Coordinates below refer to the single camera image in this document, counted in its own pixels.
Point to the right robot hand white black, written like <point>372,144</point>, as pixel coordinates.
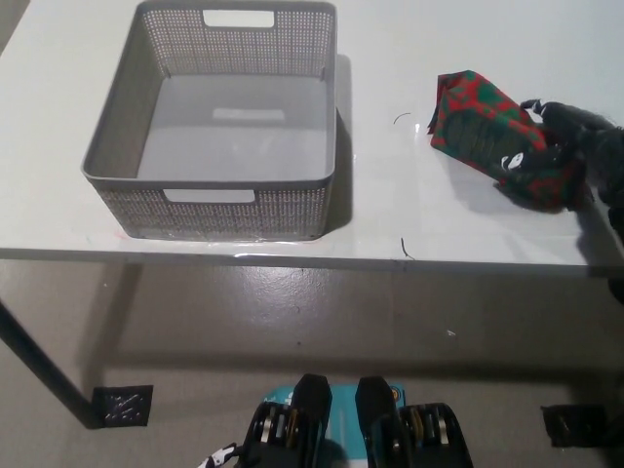
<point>565,131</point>

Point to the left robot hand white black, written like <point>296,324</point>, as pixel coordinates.
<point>217,458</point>

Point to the red green coffee bean bag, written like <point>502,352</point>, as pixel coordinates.
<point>478,127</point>

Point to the black floor tape patch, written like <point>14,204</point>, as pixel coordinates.
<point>122,405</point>
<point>573,425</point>

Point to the dark round object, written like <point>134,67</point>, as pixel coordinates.
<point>616,292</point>

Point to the black metal table leg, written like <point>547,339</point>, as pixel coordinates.
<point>44,365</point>

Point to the grey perforated plastic basket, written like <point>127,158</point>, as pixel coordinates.
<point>292,214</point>

